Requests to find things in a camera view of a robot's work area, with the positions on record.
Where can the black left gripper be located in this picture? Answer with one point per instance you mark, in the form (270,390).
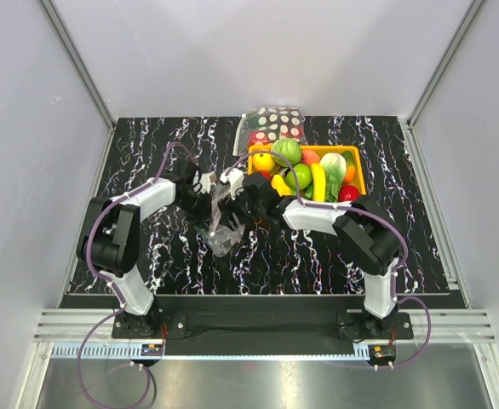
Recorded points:
(204,215)

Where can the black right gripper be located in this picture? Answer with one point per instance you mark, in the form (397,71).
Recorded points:
(227,207)

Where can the yellow fake pear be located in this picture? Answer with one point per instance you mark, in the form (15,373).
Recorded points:
(280,186)

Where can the clear zip top bag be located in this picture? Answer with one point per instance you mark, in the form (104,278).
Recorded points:
(221,229)

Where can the green fake apple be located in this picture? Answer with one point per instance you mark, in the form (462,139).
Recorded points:
(303,174)

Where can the green fake leaf vegetable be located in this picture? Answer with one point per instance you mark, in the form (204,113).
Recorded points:
(289,149)

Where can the yellow fake banana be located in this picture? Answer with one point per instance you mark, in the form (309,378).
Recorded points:
(319,182)

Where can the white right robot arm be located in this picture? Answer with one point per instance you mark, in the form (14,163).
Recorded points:
(365,233)

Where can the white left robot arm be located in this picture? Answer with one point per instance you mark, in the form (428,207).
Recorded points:
(109,242)

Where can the yellow fake lemon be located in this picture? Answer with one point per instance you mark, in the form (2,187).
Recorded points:
(263,162)

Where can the fake peach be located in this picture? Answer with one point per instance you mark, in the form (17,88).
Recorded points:
(309,157)

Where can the polka dot zip bag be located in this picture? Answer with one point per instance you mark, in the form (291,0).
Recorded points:
(266,125)

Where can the green fake cabbage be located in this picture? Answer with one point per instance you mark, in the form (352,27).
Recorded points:
(335,168)

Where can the red fake tomato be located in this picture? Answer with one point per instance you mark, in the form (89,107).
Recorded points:
(348,193)

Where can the small fake carrot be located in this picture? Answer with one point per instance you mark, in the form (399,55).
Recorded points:
(351,167)

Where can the yellow plastic bin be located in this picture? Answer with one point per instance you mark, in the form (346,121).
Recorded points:
(307,193)

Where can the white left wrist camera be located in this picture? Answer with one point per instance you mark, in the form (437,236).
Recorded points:
(204,182)

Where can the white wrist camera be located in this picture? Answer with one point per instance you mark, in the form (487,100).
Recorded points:
(233,179)
(204,182)

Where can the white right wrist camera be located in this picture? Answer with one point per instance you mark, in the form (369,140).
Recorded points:
(233,179)

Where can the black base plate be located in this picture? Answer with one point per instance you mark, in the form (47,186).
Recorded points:
(190,316)

